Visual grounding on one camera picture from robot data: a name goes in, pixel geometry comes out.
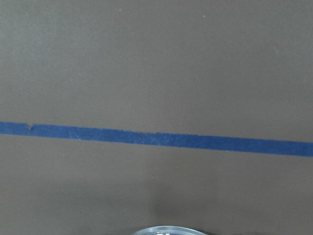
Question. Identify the clear tennis ball can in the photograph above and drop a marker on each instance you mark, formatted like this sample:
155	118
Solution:
168	230

